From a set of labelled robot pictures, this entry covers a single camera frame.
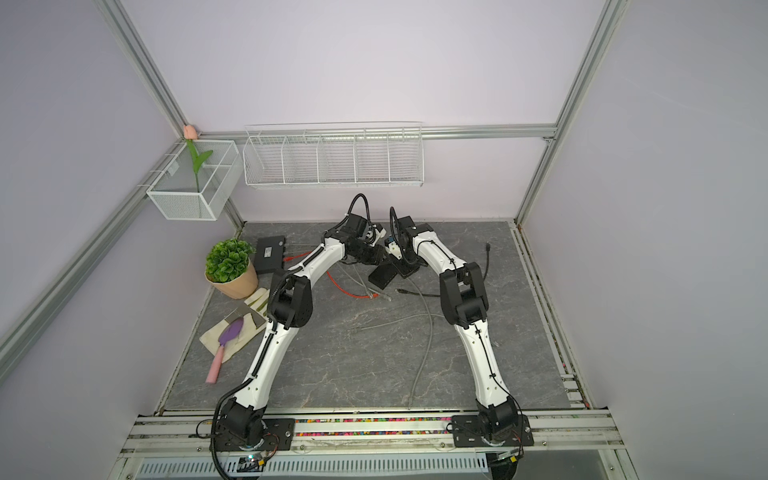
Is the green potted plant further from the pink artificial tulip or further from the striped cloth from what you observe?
the pink artificial tulip

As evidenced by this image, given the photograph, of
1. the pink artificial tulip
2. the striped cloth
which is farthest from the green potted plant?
the pink artificial tulip

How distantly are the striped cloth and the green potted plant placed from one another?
6 centimetres

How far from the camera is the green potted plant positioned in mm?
907

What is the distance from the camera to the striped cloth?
90cm

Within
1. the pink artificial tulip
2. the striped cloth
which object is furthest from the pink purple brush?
the pink artificial tulip

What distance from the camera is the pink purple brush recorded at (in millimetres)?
839

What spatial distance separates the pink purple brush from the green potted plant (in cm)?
11
